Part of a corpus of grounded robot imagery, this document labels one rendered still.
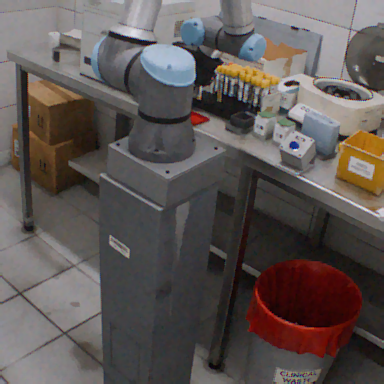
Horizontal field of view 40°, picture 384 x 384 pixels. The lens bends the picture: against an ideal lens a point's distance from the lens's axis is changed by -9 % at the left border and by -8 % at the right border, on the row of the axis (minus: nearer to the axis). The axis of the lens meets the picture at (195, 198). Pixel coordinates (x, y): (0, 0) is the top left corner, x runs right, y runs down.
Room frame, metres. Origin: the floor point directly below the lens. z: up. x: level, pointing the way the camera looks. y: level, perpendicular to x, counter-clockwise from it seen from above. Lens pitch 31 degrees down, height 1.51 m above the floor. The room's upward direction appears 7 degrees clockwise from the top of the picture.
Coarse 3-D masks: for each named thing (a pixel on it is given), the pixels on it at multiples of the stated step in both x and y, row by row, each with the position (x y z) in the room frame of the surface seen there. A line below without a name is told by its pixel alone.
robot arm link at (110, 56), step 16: (128, 0) 1.22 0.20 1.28; (144, 0) 1.21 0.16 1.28; (160, 0) 1.24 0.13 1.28; (128, 16) 1.21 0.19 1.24; (144, 16) 1.21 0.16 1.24; (112, 32) 1.20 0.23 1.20; (128, 32) 1.19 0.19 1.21; (144, 32) 1.21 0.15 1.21; (96, 48) 1.22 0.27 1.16; (112, 48) 1.19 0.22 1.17; (128, 48) 1.18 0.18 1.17; (144, 48) 1.18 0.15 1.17; (96, 64) 1.20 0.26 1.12; (112, 64) 1.17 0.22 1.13; (112, 80) 1.17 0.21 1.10
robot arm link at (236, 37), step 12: (228, 0) 1.27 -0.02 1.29; (240, 0) 1.27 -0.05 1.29; (228, 12) 1.28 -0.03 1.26; (240, 12) 1.28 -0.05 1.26; (252, 12) 1.31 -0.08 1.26; (228, 24) 1.30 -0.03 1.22; (240, 24) 1.29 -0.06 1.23; (252, 24) 1.32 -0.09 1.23; (216, 36) 1.35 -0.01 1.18; (228, 36) 1.31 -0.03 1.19; (240, 36) 1.30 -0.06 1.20; (252, 36) 1.31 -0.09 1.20; (216, 48) 1.36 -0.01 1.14; (228, 48) 1.33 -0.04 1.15; (240, 48) 1.31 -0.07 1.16; (252, 48) 1.30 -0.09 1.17; (264, 48) 1.34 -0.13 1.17; (252, 60) 1.31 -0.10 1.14
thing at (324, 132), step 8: (312, 112) 1.44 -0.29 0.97; (304, 120) 1.42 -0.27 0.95; (312, 120) 1.40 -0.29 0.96; (320, 120) 1.38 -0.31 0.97; (328, 120) 1.39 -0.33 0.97; (304, 128) 1.42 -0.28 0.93; (312, 128) 1.40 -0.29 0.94; (320, 128) 1.38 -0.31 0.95; (328, 128) 1.36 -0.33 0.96; (336, 128) 1.37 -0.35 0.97; (312, 136) 1.39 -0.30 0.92; (320, 136) 1.38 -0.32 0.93; (328, 136) 1.36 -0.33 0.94; (336, 136) 1.37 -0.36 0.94; (320, 144) 1.37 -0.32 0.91; (328, 144) 1.35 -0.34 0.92; (320, 152) 1.37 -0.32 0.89; (328, 152) 1.36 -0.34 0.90; (336, 152) 1.39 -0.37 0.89
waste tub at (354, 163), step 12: (360, 132) 1.36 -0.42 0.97; (348, 144) 1.29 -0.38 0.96; (360, 144) 1.35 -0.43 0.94; (372, 144) 1.34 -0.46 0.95; (348, 156) 1.24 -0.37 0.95; (360, 156) 1.23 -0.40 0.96; (372, 156) 1.21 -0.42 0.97; (348, 168) 1.24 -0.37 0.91; (360, 168) 1.22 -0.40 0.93; (372, 168) 1.20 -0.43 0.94; (348, 180) 1.23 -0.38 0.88; (360, 180) 1.22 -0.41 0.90; (372, 180) 1.20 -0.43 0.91; (372, 192) 1.19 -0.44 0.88
